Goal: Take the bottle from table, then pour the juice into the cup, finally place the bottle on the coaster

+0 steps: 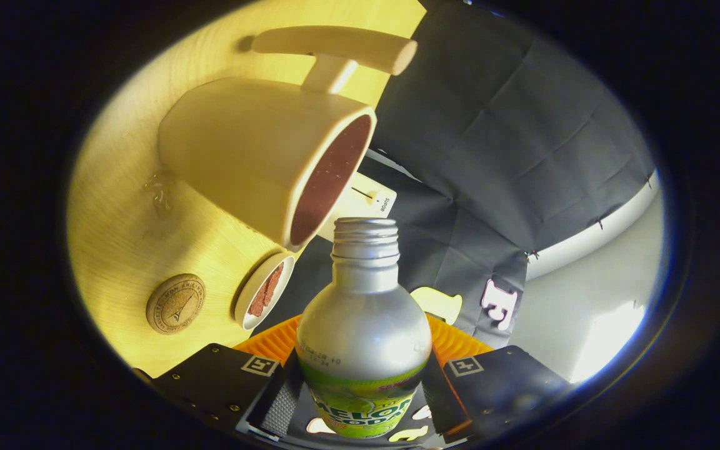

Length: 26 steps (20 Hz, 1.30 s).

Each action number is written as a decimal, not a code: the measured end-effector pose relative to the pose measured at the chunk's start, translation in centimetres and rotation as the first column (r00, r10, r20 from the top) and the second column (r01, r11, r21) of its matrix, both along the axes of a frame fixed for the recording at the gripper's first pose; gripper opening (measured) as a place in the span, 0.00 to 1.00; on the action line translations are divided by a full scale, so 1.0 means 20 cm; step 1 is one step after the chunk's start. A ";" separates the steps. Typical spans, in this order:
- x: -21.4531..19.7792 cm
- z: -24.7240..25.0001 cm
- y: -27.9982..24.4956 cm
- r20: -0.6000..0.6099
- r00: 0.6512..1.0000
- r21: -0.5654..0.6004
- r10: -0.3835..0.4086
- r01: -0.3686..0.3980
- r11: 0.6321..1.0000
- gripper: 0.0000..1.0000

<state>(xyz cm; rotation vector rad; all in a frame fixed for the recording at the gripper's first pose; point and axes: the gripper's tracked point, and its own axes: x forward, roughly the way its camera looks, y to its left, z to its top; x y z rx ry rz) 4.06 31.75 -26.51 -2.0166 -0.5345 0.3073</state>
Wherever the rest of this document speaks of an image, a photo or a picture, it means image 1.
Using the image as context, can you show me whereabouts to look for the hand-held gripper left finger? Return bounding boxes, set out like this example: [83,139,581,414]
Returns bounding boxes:
[135,316,304,441]

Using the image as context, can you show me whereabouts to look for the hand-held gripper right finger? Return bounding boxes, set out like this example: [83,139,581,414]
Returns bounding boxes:
[421,314,576,441]

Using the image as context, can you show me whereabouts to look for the round cork coaster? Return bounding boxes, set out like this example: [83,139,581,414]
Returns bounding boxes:
[146,273,206,336]

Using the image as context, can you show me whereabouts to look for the silver bottle with green label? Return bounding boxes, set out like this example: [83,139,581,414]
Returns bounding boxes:
[296,217,434,439]

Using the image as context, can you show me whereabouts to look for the cream cup with wooden handle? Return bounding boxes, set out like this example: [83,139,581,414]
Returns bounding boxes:
[159,25,419,252]

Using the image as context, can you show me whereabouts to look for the white oval plate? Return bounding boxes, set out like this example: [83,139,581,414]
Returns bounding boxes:
[234,252,296,331]

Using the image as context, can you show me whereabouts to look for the red meat strip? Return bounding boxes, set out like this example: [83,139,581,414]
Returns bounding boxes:
[262,262,284,301]
[247,281,270,317]

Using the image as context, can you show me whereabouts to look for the wooden table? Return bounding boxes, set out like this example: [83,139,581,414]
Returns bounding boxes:
[66,0,426,379]

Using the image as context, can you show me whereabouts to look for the white toaster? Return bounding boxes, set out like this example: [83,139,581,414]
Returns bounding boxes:
[316,172,397,243]

